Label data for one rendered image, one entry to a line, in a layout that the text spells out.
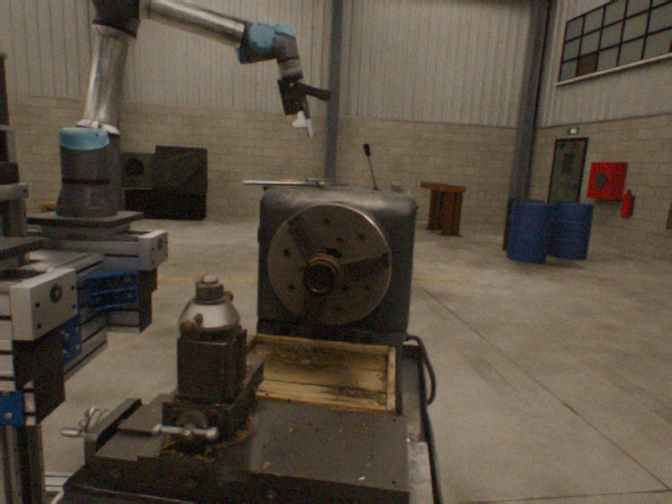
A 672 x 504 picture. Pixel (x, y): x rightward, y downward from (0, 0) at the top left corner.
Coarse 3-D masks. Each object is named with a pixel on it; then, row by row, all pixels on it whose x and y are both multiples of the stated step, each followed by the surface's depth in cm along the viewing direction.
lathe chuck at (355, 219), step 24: (312, 216) 114; (336, 216) 113; (360, 216) 113; (288, 240) 116; (336, 240) 115; (360, 240) 114; (384, 240) 113; (288, 264) 117; (288, 288) 118; (360, 288) 116; (384, 288) 115; (336, 312) 118; (360, 312) 117
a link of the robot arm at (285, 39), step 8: (280, 24) 142; (288, 24) 143; (280, 32) 142; (288, 32) 143; (280, 40) 143; (288, 40) 144; (296, 40) 146; (280, 48) 144; (288, 48) 144; (296, 48) 146; (280, 56) 145; (288, 56) 144; (296, 56) 146
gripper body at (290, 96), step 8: (280, 80) 148; (288, 80) 147; (296, 80) 148; (280, 88) 150; (288, 88) 149; (296, 88) 149; (288, 96) 149; (296, 96) 148; (304, 96) 148; (288, 104) 148; (296, 104) 149; (288, 112) 149; (296, 112) 149
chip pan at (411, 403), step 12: (408, 360) 193; (408, 372) 182; (408, 384) 172; (408, 396) 163; (420, 396) 163; (408, 408) 155; (420, 408) 155; (408, 420) 147; (420, 420) 148; (408, 432) 141; (420, 432) 141
